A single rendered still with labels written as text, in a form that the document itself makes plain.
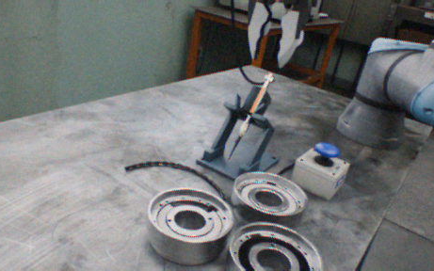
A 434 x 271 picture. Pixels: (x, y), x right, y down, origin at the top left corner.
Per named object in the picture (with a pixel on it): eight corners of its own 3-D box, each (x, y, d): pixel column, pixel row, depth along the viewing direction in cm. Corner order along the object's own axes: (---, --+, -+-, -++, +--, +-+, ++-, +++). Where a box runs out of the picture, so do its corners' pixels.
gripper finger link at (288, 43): (307, 66, 65) (313, 9, 63) (294, 71, 61) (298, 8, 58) (289, 64, 67) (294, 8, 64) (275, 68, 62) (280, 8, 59)
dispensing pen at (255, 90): (217, 153, 64) (261, 66, 66) (225, 159, 67) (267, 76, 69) (227, 158, 63) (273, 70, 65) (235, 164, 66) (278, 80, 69)
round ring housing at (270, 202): (298, 248, 50) (307, 223, 49) (221, 226, 52) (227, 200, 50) (300, 204, 60) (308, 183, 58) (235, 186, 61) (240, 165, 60)
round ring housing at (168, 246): (183, 284, 42) (188, 255, 40) (127, 231, 48) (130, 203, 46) (244, 246, 49) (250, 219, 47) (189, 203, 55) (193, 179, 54)
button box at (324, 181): (329, 201, 62) (337, 175, 60) (289, 183, 65) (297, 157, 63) (344, 183, 68) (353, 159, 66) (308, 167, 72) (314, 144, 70)
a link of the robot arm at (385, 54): (389, 89, 96) (409, 35, 90) (425, 111, 84) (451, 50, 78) (345, 85, 93) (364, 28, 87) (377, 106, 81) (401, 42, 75)
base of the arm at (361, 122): (347, 117, 102) (359, 81, 98) (406, 137, 95) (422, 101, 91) (328, 131, 90) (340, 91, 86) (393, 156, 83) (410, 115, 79)
